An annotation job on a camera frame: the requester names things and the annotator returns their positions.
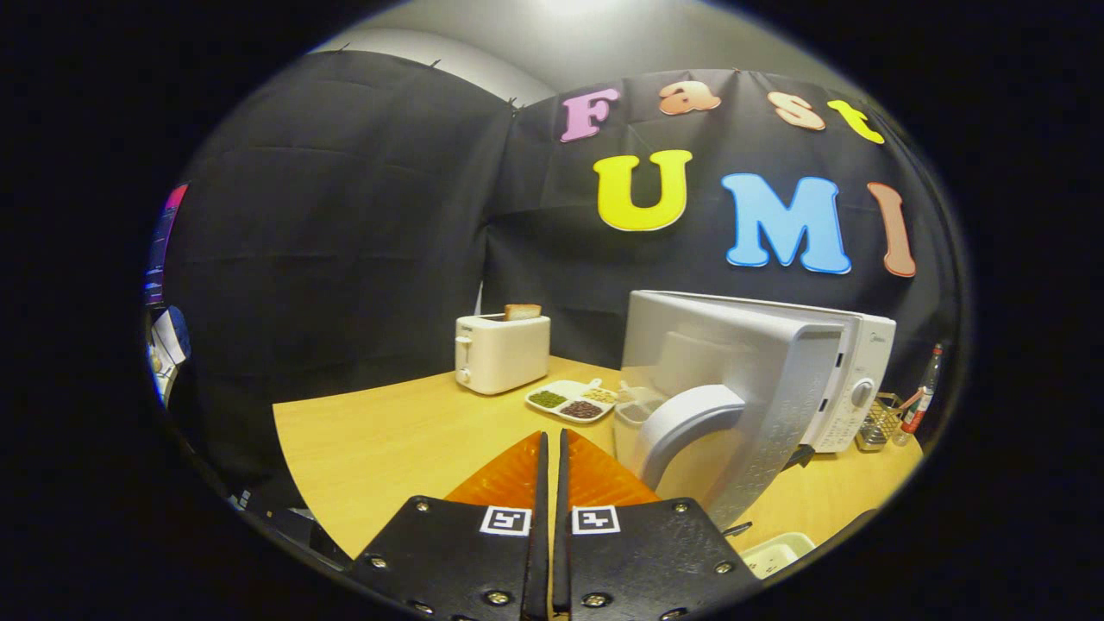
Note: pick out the toast slice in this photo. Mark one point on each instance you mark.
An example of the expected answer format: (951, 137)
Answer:
(523, 312)

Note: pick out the divided white bean dish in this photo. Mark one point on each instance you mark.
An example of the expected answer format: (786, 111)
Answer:
(569, 401)

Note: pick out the white microwave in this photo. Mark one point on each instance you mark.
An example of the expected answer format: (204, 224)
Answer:
(733, 354)

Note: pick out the white plate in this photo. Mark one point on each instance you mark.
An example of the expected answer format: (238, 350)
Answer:
(776, 552)

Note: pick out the red label plastic bottle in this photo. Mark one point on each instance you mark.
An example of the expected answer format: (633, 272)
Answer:
(921, 405)

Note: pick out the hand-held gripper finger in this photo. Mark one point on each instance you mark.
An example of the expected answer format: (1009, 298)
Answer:
(561, 535)
(539, 535)

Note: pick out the striped stick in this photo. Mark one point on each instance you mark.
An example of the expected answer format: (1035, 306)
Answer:
(910, 402)

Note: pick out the white toaster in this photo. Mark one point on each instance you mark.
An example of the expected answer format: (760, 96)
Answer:
(504, 358)

